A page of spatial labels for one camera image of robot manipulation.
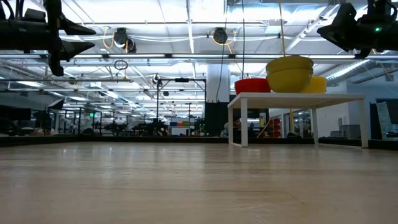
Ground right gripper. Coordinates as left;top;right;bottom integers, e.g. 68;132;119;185
317;3;398;58

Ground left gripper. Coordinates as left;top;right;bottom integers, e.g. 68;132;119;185
0;0;96;77

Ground white perforated metal shelf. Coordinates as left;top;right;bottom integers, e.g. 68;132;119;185
227;92;369;149

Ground red storage bins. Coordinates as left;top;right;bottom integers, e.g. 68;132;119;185
267;117;282;138

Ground white pillar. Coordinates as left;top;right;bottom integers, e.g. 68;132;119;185
206;63;231;103

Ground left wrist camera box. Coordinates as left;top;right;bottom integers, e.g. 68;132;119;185
24;8;47;23

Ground black ceiling cable reel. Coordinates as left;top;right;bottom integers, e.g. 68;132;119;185
212;27;229;45
113;27;137;54

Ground black hanging cable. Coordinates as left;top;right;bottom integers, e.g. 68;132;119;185
241;0;246;80

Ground black metal stand frame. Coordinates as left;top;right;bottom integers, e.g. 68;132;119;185
157;77;207;138

